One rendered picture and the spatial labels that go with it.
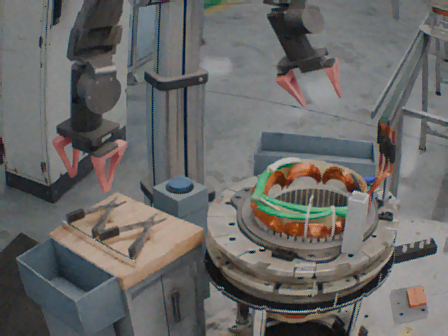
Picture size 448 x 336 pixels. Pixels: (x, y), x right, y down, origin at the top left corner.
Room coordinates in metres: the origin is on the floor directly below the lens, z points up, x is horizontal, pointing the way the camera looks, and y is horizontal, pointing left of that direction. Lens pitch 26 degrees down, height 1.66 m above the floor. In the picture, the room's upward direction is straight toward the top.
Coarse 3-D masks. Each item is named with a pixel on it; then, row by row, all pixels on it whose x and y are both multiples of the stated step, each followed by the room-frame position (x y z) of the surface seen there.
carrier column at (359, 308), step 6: (366, 300) 0.90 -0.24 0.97; (354, 306) 0.90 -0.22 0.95; (360, 306) 0.89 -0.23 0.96; (354, 312) 0.90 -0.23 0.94; (360, 312) 0.89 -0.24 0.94; (354, 318) 0.90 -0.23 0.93; (360, 318) 0.90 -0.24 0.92; (354, 324) 0.90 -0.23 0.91; (360, 324) 0.90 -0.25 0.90; (348, 330) 0.90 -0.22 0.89; (354, 330) 0.89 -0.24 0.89
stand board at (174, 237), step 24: (96, 216) 1.03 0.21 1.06; (120, 216) 1.03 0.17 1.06; (144, 216) 1.04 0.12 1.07; (168, 216) 1.04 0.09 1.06; (72, 240) 0.94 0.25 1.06; (120, 240) 0.96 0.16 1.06; (168, 240) 0.97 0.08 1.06; (192, 240) 0.98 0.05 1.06; (120, 264) 0.89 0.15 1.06; (144, 264) 0.89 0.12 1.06
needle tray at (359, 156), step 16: (256, 144) 1.31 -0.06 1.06; (272, 144) 1.36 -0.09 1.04; (288, 144) 1.36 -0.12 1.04; (304, 144) 1.35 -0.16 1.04; (320, 144) 1.35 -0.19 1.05; (336, 144) 1.34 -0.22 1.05; (352, 144) 1.34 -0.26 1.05; (368, 144) 1.33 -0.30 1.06; (256, 160) 1.26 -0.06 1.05; (272, 160) 1.26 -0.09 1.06; (336, 160) 1.24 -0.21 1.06; (352, 160) 1.32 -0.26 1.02; (368, 160) 1.33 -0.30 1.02; (368, 176) 1.23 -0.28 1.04
